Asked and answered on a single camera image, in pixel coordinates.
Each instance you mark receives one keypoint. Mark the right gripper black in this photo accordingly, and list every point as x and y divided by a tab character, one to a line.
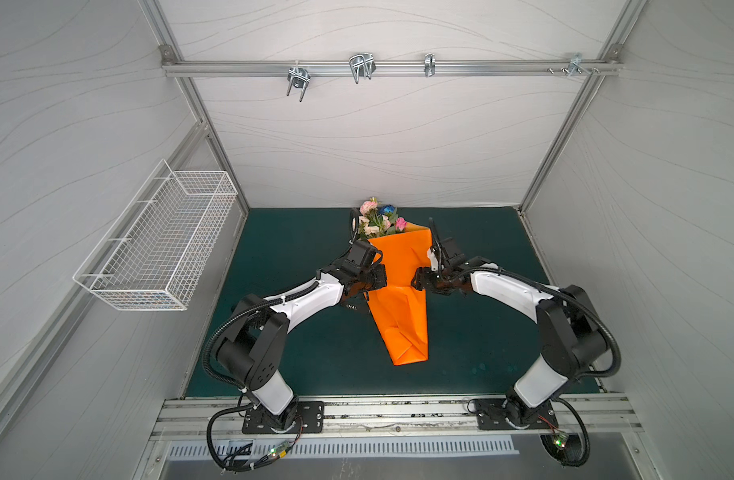
442	249

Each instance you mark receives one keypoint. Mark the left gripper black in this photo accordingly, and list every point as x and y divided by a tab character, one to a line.
380	275

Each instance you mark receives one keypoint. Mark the orange wrapping paper sheet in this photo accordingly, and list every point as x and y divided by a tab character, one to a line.
399	310

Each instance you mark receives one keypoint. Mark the magenta fake rose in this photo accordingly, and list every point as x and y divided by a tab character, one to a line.
400	225

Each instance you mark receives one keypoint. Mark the light pink fake rose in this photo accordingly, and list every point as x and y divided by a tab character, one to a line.
368	210

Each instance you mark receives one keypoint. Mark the blue fake flower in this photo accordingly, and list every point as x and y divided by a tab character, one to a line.
388	210

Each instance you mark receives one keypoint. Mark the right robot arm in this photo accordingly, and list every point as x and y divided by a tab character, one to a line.
575	343

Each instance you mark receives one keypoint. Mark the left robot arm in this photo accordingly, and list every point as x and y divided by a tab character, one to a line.
247	349

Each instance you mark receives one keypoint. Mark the green table mat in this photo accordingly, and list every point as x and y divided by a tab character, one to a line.
476	345

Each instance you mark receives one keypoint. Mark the metal hook clamp left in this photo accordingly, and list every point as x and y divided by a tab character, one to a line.
298	79

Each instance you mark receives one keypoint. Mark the metal hook clamp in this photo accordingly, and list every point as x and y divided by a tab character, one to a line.
362	65
298	79

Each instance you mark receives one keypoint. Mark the metal hook clamp middle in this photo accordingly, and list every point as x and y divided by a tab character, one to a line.
362	65

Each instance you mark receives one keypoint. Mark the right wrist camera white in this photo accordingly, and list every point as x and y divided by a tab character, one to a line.
434	259

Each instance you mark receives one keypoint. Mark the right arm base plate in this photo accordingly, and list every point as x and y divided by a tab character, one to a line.
493	414

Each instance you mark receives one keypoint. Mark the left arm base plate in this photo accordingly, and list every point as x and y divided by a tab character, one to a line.
298	416

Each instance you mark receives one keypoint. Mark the white slotted cable duct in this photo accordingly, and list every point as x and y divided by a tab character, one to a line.
355	447

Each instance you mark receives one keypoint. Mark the white wire basket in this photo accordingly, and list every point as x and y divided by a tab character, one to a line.
153	255

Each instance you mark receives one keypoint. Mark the aluminium crossbar rail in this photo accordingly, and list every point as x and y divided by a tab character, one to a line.
384	68

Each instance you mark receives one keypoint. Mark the metal ring clamp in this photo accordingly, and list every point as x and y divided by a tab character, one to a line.
429	65

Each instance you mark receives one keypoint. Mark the aluminium front rail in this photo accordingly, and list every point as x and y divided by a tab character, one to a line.
405	416

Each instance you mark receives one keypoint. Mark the metal bracket clamp right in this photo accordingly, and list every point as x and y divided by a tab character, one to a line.
574	67

